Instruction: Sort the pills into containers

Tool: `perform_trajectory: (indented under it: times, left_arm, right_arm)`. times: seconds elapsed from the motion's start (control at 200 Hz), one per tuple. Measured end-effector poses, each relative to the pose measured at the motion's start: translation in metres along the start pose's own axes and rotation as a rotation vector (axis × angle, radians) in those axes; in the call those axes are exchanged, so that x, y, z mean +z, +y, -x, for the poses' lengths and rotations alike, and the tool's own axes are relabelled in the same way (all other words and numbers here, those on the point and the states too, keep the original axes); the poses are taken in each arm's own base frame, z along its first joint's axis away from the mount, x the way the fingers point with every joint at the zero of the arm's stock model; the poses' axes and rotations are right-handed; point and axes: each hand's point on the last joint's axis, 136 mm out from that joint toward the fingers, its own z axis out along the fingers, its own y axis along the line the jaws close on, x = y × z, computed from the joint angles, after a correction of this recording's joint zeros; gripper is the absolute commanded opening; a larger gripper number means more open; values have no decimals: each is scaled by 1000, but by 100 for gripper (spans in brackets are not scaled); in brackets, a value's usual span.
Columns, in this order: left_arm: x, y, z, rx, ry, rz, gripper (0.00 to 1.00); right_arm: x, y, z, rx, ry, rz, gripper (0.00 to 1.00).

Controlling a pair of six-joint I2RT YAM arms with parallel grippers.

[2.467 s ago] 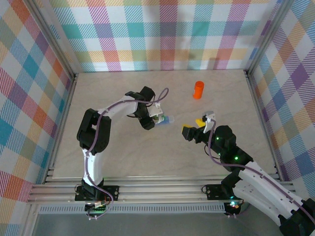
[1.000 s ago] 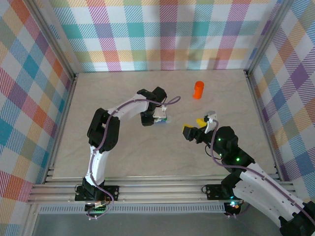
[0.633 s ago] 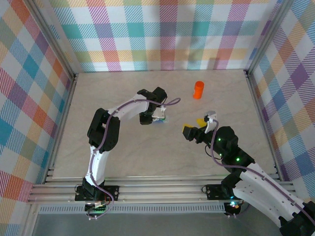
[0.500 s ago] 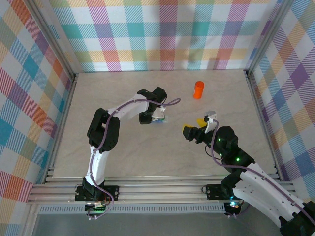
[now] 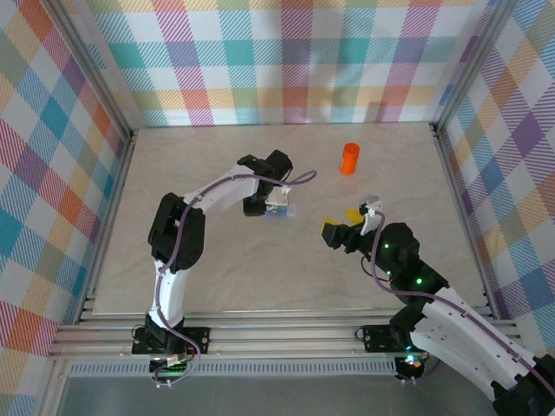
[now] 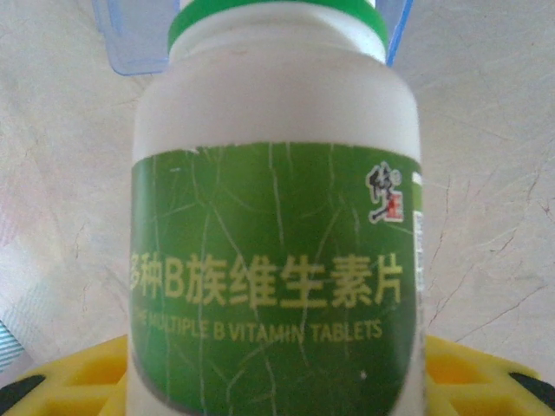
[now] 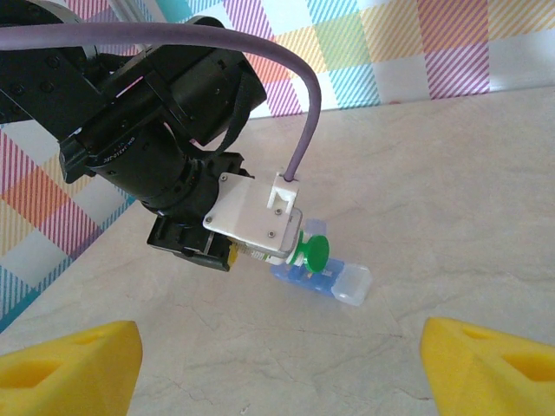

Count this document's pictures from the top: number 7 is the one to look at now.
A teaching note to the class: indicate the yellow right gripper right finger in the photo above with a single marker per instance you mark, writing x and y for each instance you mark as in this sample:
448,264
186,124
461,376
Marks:
477,381

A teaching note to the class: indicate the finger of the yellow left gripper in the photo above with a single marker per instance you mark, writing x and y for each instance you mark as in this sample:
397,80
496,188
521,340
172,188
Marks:
233,253

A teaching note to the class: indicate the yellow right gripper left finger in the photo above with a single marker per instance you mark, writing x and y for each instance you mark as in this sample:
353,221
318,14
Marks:
86,381

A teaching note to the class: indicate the white pill bottle green cap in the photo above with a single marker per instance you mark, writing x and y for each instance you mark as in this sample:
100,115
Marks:
316,253

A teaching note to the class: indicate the blue clear pill organizer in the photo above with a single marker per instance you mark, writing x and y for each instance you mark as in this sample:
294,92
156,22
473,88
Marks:
351,286

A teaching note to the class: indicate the aluminium left corner post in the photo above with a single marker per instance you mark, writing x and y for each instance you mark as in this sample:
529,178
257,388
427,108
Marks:
130,8

